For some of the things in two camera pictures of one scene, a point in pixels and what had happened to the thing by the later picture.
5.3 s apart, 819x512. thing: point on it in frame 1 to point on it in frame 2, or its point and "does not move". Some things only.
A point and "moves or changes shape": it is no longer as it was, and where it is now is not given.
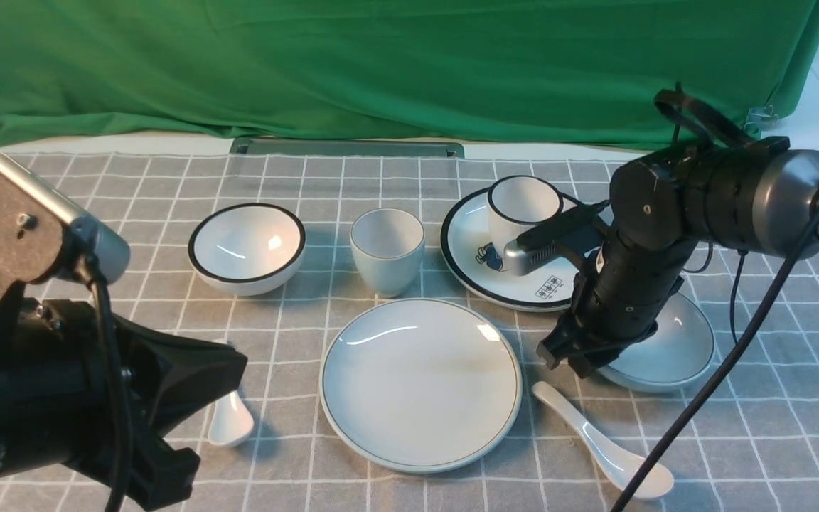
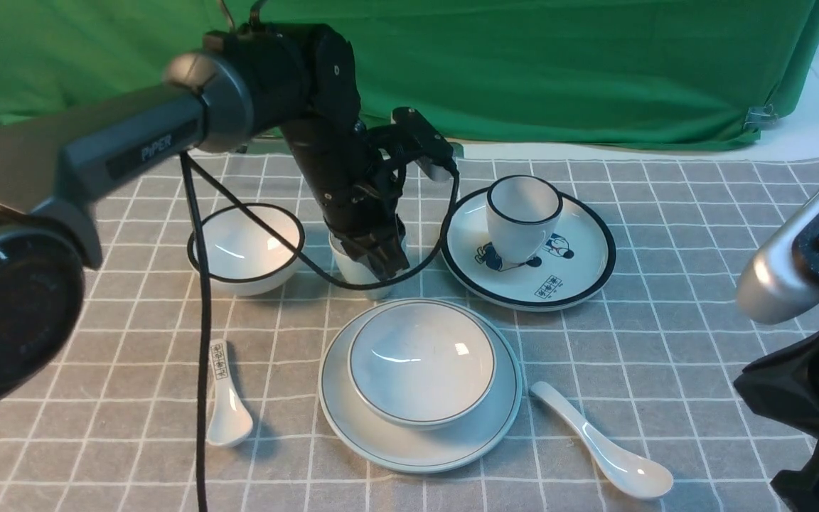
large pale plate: (420, 386) does not move
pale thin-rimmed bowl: (677, 355) to (421, 365)
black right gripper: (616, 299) to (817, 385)
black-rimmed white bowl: (247, 249) does not move
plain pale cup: (388, 244) moves or changes shape
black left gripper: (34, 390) to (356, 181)
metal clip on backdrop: (759, 119) does not move
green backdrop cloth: (575, 73) does not move
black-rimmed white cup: (517, 204) does not move
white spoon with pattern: (232, 424) does not move
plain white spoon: (623, 467) does not move
